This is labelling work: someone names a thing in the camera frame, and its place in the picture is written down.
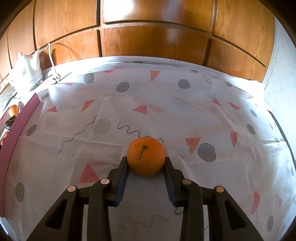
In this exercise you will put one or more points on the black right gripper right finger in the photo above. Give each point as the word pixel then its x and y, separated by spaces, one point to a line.
pixel 226 220

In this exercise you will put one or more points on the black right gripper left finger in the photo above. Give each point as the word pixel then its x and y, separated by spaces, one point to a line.
pixel 64 219

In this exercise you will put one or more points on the orange with stem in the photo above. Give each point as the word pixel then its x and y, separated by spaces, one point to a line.
pixel 146 156

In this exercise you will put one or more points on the dark brown round fruit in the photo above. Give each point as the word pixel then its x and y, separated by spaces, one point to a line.
pixel 10 122

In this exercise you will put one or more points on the large orange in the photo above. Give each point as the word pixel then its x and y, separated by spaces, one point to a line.
pixel 13 110

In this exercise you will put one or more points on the white patterned tablecloth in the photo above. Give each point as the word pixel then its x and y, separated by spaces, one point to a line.
pixel 215 128

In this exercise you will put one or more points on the white electric kettle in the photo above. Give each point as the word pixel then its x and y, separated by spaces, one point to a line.
pixel 27 72

